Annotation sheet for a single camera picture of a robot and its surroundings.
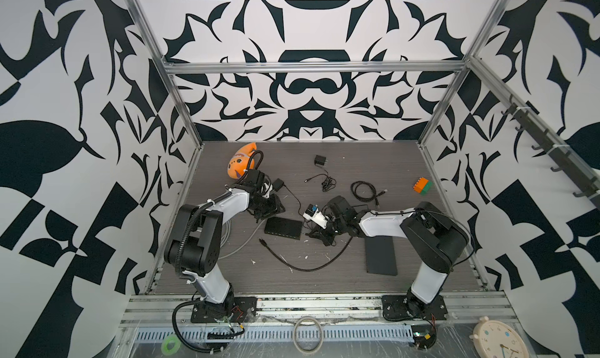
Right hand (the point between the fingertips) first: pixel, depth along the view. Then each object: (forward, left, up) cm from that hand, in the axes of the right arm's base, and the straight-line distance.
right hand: (312, 232), depth 90 cm
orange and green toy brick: (+20, -48, 0) cm, 52 cm away
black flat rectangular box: (-9, -24, 0) cm, 25 cm away
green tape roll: (-34, +44, +1) cm, 56 cm away
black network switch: (+2, +11, 0) cm, 11 cm away
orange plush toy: (+26, +30, +10) cm, 41 cm away
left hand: (+8, +12, +4) cm, 15 cm away
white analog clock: (-33, -53, -1) cm, 62 cm away
